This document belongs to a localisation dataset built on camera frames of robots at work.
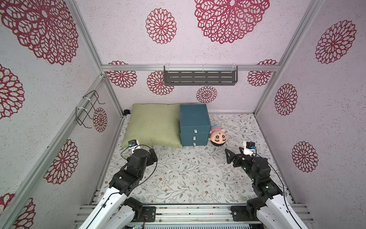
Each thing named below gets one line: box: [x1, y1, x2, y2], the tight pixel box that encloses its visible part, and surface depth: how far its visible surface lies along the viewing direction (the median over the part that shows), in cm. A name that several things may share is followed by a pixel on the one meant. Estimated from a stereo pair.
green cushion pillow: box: [122, 103, 183, 149], surface depth 98 cm
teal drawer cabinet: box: [179, 104, 212, 147], surface depth 94 cm
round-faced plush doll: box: [208, 124, 229, 147], surface depth 99 cm
